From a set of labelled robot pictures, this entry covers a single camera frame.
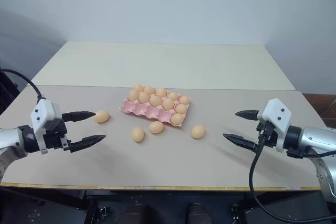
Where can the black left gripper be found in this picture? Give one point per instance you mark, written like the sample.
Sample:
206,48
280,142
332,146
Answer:
55,134

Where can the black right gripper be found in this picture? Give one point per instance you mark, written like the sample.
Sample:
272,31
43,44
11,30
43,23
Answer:
269,136

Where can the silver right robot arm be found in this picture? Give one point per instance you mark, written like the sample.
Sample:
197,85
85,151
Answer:
317,140

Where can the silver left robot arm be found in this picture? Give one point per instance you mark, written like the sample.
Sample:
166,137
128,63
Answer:
10,137

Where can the pink egg tray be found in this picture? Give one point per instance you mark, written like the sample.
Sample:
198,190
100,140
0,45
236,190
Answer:
147,111

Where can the tan egg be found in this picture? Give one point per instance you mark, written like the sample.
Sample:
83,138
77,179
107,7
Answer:
161,92
156,127
138,87
172,95
155,100
143,97
167,103
180,108
133,94
198,131
101,116
149,90
177,119
137,134
184,100

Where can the dark object beside table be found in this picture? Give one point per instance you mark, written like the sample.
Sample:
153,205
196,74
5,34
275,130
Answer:
8,90

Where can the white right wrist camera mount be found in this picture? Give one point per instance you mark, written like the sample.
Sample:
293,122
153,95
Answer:
278,113

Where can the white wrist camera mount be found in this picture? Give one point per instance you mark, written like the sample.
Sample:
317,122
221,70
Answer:
42,110
278,113

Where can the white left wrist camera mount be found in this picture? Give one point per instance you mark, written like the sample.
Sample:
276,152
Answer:
42,110

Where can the black table frame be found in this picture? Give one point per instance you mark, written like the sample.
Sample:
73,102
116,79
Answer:
162,193

